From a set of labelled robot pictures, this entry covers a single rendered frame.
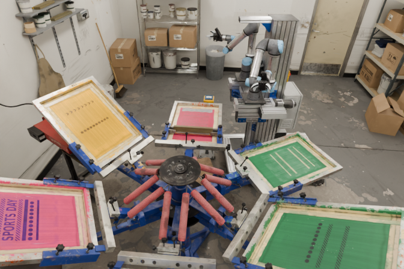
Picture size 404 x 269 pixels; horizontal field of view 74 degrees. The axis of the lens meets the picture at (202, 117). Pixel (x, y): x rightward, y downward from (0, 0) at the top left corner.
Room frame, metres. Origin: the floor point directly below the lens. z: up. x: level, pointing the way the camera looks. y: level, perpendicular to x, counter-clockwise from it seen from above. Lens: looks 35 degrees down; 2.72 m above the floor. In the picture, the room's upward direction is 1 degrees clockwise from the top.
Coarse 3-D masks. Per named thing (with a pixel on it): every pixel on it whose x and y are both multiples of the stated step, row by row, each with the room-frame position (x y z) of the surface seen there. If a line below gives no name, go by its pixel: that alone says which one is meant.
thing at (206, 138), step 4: (200, 112) 2.64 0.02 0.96; (204, 112) 2.64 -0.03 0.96; (212, 112) 2.64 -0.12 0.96; (212, 116) 2.55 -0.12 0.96; (212, 120) 2.48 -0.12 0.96; (212, 124) 2.40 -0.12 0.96; (196, 136) 2.18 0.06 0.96; (200, 136) 2.18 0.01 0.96; (204, 136) 2.19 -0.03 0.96; (208, 136) 2.19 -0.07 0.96; (196, 140) 2.12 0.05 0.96; (200, 140) 2.13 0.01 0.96; (204, 140) 2.13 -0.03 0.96; (208, 140) 2.13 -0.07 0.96
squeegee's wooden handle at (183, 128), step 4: (176, 128) 2.21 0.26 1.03; (180, 128) 2.21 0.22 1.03; (184, 128) 2.21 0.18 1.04; (188, 128) 2.20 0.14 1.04; (192, 128) 2.20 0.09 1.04; (196, 128) 2.20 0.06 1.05; (200, 128) 2.19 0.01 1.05; (204, 128) 2.19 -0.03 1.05; (208, 128) 2.19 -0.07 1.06; (212, 128) 2.19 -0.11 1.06; (192, 132) 2.20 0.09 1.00; (196, 132) 2.20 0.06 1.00; (200, 132) 2.19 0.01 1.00; (204, 132) 2.19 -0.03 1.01; (208, 132) 2.19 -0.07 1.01
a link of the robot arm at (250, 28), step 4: (248, 24) 3.02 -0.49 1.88; (252, 24) 3.00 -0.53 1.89; (256, 24) 3.02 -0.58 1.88; (244, 28) 3.02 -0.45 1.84; (248, 28) 2.98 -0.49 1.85; (252, 28) 2.97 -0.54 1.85; (256, 28) 3.00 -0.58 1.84; (244, 32) 2.98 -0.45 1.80; (248, 32) 2.96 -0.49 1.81; (252, 32) 2.99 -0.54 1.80; (240, 36) 3.00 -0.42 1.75; (244, 36) 2.99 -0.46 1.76; (232, 40) 3.06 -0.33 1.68; (236, 40) 3.02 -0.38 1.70; (240, 40) 3.01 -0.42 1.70; (228, 44) 3.07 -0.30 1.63; (232, 44) 3.04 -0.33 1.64; (236, 44) 3.04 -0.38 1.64; (224, 48) 3.06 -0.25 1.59; (228, 48) 3.05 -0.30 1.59; (232, 48) 3.05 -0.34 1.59; (224, 52) 3.05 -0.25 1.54
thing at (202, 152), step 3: (204, 96) 3.02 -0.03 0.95; (213, 96) 3.03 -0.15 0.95; (204, 99) 2.94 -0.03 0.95; (213, 99) 2.95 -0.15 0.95; (207, 102) 2.91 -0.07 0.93; (210, 102) 2.91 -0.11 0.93; (201, 150) 3.03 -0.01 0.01; (204, 150) 3.03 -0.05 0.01; (207, 150) 2.95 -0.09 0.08; (210, 150) 3.03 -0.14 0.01; (201, 153) 2.96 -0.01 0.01; (204, 153) 2.96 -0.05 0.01; (207, 153) 2.95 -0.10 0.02; (210, 153) 2.97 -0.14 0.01; (213, 153) 2.97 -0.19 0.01; (201, 156) 2.90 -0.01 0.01; (204, 156) 2.90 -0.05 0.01; (207, 156) 2.90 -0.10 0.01; (210, 156) 2.90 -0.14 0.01; (213, 156) 2.90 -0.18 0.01
